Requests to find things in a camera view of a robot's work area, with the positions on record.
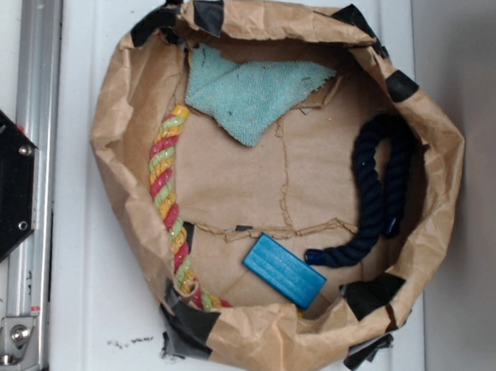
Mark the blue rectangular block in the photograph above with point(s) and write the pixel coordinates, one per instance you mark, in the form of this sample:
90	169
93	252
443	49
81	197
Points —
284	271

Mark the brown paper bag bin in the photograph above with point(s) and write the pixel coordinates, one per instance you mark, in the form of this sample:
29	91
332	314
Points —
360	181

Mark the teal terry cloth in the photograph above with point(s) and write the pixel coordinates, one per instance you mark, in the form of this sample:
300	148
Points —
246	98

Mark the metal corner bracket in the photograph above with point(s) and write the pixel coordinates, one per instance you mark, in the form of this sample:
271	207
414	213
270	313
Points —
18	344

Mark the aluminium extrusion rail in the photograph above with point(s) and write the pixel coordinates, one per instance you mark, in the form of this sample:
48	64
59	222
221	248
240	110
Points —
29	278

